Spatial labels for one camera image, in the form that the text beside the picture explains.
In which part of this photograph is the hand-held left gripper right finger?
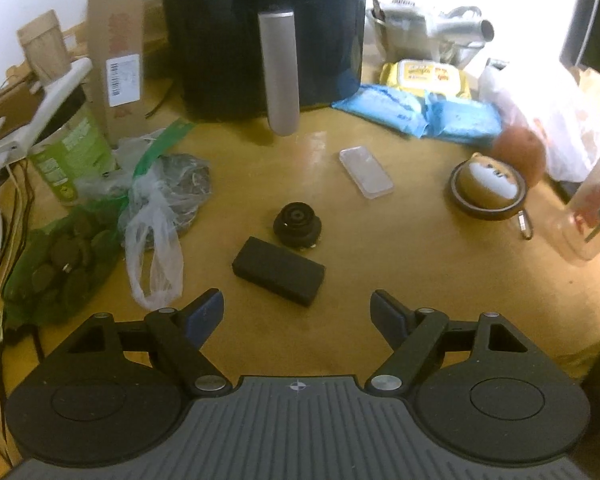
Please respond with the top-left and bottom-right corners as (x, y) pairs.
(365, 289), (533, 396)

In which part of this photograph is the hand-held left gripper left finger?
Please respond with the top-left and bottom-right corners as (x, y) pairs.
(62, 288), (233, 397)

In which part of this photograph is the black rectangular block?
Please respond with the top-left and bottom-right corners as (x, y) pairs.
(231, 236), (327, 308)

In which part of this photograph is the clear plastic case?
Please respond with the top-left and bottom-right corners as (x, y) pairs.
(339, 146), (395, 200)

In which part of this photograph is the black round knob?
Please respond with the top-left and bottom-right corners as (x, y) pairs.
(272, 201), (326, 251)

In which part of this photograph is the clear plastic bag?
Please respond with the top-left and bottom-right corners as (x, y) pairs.
(117, 132), (215, 311)

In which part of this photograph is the amber tape roll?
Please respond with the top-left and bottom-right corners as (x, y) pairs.
(448, 162), (526, 221)

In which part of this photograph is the green bag of dark discs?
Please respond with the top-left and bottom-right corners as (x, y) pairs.
(2, 120), (196, 326)

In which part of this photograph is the metal carabiner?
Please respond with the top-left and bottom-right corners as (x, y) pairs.
(515, 210), (536, 241)

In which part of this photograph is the bear plush toy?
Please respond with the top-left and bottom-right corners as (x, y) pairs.
(457, 152), (523, 208)

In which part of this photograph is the green labelled can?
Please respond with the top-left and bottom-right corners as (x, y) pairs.
(30, 85), (116, 206)

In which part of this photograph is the blue tissue pack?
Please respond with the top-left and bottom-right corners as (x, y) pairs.
(331, 84), (428, 138)
(422, 91), (502, 145)

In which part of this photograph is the brown round fruit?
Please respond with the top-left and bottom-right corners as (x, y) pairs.
(492, 126), (548, 186)

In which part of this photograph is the clear shaker bottle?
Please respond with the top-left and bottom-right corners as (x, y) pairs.
(552, 105), (600, 261)

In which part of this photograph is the yellow wet wipes pack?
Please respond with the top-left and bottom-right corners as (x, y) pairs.
(379, 59), (473, 101)

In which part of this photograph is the black air fryer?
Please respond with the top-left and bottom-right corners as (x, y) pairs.
(157, 0), (368, 137)

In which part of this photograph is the white plastic bag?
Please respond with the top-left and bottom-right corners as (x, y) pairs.
(480, 60), (600, 183)

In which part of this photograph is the white power strip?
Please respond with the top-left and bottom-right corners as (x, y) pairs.
(0, 57), (93, 171)

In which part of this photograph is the metal bowl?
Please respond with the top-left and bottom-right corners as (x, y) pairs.
(370, 7), (486, 68)

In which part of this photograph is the silver tube tool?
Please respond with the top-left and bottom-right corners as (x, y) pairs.
(380, 2), (496, 48)

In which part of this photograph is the long brown cardboard carton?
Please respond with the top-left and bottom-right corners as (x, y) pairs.
(86, 0), (148, 143)

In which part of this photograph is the brown paper bag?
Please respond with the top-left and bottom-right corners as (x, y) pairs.
(17, 10), (73, 86)

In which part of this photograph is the white charging cable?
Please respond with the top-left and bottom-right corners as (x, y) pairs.
(0, 115), (21, 273)

